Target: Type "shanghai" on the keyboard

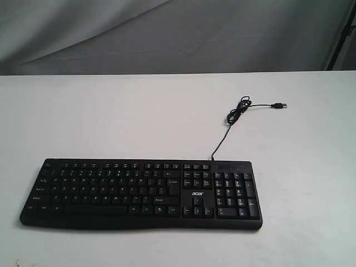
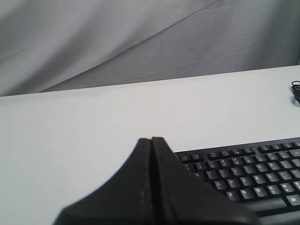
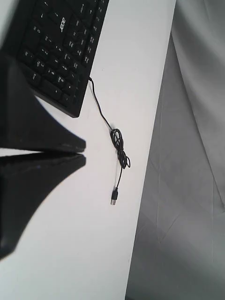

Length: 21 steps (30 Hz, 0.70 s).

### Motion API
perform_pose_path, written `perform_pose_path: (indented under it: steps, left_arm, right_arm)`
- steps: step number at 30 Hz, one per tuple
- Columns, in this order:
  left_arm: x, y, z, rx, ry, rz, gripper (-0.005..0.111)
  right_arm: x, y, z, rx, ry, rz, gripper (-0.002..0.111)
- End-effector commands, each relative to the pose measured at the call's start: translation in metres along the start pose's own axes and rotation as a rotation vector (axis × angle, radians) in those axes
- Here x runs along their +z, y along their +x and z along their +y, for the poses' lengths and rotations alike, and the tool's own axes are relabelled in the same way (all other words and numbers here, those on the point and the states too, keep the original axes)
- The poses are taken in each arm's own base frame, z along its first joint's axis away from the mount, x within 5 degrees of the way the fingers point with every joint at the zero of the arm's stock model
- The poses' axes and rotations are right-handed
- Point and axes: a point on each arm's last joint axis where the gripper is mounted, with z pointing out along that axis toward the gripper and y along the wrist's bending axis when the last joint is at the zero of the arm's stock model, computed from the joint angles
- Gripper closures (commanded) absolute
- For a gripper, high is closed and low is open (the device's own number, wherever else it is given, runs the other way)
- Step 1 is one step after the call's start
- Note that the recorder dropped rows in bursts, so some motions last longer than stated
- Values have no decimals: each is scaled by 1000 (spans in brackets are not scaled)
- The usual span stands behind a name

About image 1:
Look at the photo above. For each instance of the black tripod stand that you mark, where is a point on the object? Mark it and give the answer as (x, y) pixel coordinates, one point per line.
(346, 32)

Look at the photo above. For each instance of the black acer keyboard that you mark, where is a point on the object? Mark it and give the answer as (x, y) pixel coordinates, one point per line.
(115, 194)

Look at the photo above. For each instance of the grey backdrop cloth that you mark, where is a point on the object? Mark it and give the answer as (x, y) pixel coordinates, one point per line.
(161, 37)

